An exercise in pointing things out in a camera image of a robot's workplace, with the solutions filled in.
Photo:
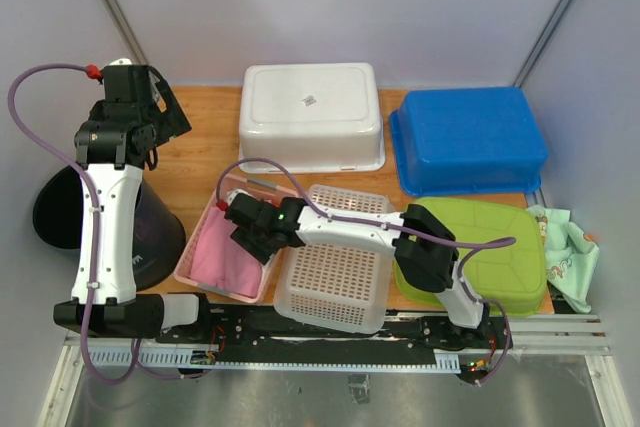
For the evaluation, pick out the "green plastic tub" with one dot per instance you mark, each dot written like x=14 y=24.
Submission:
x=513 y=275

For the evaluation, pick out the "pink perforated plastic basket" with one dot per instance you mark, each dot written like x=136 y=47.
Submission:
x=182 y=270

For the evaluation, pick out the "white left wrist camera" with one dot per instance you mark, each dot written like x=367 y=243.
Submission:
x=121 y=62

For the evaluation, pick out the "black round bin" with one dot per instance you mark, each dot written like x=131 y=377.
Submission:
x=159 y=236

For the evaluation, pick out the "grey slotted cable duct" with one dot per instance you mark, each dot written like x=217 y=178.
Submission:
x=191 y=359

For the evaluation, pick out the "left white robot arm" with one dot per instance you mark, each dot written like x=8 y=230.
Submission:
x=118 y=142

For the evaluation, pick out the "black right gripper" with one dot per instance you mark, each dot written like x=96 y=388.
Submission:
x=248 y=240

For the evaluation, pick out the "white perforated plastic basket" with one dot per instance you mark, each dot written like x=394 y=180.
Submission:
x=339 y=278

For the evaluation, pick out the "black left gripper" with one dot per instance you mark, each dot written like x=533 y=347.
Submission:
x=171 y=120

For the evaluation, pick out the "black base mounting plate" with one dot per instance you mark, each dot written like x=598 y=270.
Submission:
x=246 y=327

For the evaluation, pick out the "pink cloth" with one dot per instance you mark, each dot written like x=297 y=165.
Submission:
x=219 y=262

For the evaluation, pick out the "aluminium frame rails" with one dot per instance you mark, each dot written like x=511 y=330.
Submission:
x=556 y=370

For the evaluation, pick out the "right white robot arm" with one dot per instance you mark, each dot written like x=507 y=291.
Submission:
x=426 y=252

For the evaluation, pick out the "white plastic tub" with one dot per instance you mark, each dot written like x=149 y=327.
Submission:
x=311 y=118

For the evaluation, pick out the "blue plastic tub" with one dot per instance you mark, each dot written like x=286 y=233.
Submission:
x=467 y=141

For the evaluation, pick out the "light green printed cloth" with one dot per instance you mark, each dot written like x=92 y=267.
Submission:
x=571 y=255

